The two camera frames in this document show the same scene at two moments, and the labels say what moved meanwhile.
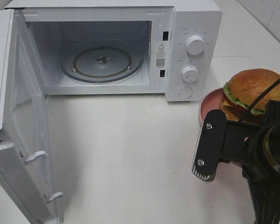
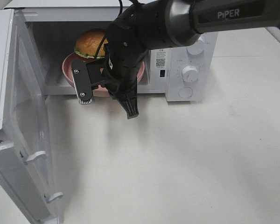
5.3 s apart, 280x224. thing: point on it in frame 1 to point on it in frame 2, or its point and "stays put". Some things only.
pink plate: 211,102 to 99,91
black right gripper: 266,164 to 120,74
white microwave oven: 170,47 stays put
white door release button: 185,93 stays put
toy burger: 242,88 to 88,43
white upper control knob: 195,45 stays put
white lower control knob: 190,73 stays put
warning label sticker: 160,54 stays put
